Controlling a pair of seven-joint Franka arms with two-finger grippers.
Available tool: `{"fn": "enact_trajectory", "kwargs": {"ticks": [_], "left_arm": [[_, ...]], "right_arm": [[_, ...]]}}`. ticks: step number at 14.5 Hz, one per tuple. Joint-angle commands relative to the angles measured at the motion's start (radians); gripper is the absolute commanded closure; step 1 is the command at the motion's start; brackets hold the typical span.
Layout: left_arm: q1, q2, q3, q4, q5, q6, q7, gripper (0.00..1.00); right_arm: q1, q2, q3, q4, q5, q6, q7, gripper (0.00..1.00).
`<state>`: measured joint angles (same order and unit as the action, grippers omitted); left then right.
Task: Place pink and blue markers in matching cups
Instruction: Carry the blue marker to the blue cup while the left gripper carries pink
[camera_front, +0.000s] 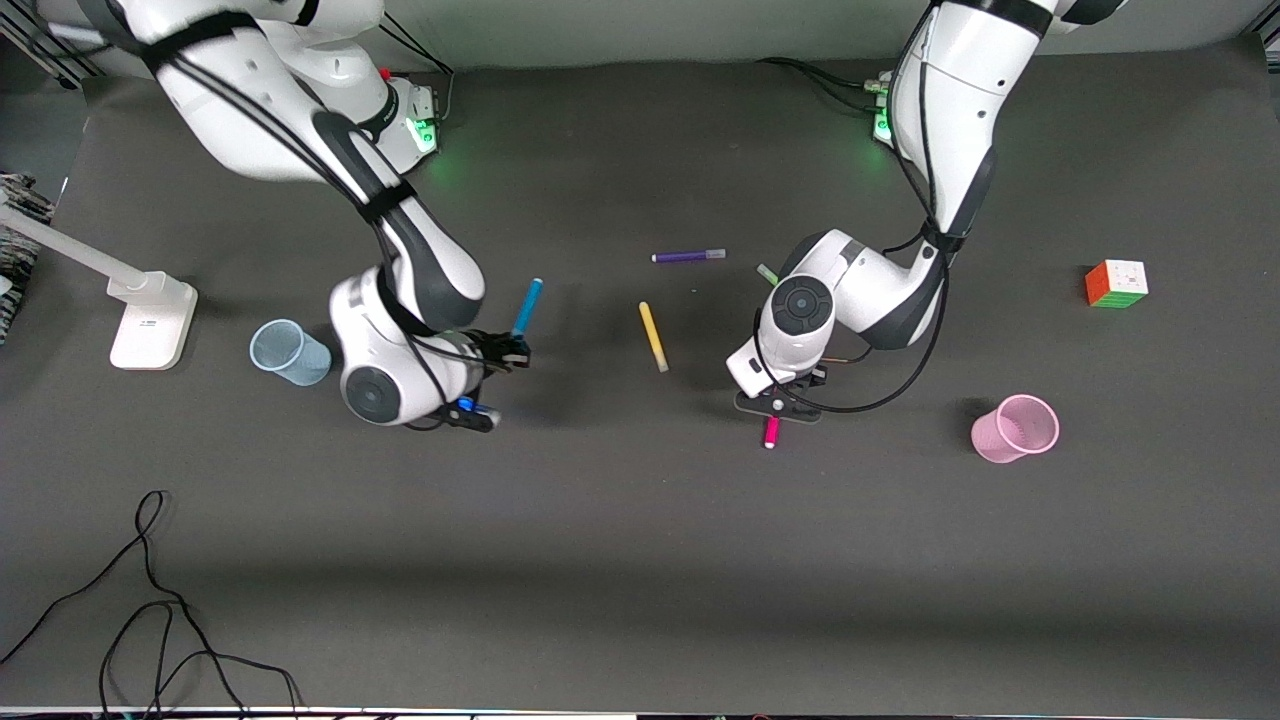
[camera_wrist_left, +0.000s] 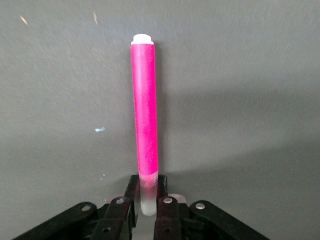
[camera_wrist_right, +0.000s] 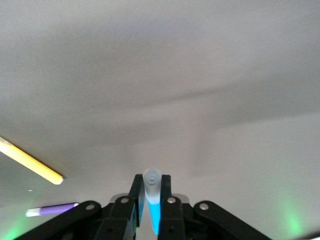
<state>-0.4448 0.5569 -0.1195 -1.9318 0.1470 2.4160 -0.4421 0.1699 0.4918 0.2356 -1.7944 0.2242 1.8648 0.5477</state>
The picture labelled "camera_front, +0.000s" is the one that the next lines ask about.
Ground blue marker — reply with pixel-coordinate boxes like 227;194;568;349
511;277;545;342

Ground yellow marker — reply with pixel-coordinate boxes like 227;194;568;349
638;301;670;374

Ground translucent blue cup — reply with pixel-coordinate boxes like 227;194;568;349
249;319;333;388

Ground translucent pink cup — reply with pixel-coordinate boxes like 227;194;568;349
971;394;1061;465

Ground dark grey table mat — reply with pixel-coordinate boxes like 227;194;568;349
0;40;1280;716

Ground colourful puzzle cube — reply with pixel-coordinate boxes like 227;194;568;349
1084;259;1150;310

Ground white stand with flat base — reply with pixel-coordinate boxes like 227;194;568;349
0;204;199;372

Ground black white mottled object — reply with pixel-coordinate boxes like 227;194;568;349
0;171;54;347

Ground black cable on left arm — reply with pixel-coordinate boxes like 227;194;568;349
752;0;961;414

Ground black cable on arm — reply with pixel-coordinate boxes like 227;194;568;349
752;0;961;414
75;0;501;431

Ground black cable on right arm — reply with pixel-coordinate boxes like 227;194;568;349
75;0;501;431

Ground black right arm base cables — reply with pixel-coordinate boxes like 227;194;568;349
375;15;457;129

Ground black arm base cables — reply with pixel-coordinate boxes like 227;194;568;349
375;15;457;129
755;55;896;113

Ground black left arm base cables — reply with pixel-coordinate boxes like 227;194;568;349
755;55;896;113

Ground thin black loose cable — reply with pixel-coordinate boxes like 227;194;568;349
0;489;304;717

